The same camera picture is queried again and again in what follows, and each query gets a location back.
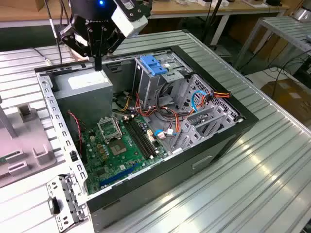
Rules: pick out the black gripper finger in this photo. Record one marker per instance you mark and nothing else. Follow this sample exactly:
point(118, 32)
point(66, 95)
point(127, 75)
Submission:
point(103, 41)
point(69, 36)

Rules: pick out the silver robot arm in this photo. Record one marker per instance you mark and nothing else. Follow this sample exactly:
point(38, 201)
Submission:
point(303, 14)

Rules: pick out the grey metal disk bay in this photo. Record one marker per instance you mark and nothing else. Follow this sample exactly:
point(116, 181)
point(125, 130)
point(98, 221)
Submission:
point(211, 126)

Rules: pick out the blue plastic drive latch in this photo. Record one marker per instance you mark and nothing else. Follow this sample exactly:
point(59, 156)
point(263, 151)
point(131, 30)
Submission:
point(153, 65)

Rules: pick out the grey power supply unit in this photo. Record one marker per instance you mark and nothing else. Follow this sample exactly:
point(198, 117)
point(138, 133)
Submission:
point(82, 102)

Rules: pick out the grey optical drive cage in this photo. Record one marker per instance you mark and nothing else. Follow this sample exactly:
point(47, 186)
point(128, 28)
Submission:
point(148, 89)

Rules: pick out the wooden top desk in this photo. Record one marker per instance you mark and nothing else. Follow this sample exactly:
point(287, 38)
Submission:
point(184, 9)

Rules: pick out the black RAM slot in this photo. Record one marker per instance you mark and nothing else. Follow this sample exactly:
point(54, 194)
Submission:
point(138, 138)
point(135, 138)
point(144, 138)
point(141, 138)

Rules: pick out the black tripod stand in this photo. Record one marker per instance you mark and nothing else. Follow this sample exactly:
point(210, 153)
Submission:
point(209, 26)

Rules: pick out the CPU socket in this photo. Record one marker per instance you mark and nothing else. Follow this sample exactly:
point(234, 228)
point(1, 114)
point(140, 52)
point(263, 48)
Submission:
point(117, 148)

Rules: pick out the grey parts rack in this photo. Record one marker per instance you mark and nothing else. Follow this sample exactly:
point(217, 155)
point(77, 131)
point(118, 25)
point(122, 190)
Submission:
point(26, 136)

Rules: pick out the green motherboard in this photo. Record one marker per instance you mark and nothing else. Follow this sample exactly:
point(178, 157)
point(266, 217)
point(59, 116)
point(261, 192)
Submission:
point(131, 157)

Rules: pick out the blue expansion slot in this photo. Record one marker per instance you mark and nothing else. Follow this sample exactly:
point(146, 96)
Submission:
point(119, 175)

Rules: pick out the green RAM stick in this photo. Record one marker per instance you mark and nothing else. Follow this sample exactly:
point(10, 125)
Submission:
point(3, 160)

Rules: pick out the black open PC case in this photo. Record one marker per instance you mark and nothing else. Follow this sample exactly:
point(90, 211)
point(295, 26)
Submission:
point(158, 189)

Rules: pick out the brown cardboard box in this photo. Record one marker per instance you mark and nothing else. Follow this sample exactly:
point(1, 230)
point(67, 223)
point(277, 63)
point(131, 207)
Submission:
point(272, 48)

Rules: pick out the small black device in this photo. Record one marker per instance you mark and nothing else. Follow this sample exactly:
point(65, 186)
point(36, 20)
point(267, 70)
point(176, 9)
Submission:
point(274, 2)

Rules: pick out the metal slat side table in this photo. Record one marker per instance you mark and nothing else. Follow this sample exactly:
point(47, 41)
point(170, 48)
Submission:
point(286, 29)

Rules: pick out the flat labelled cardboard box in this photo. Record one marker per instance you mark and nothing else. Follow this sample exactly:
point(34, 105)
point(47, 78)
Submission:
point(289, 97)

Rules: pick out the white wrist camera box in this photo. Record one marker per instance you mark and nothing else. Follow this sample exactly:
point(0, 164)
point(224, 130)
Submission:
point(126, 24)

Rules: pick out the metal expansion card bracket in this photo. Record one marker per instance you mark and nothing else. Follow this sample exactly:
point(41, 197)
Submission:
point(65, 194)

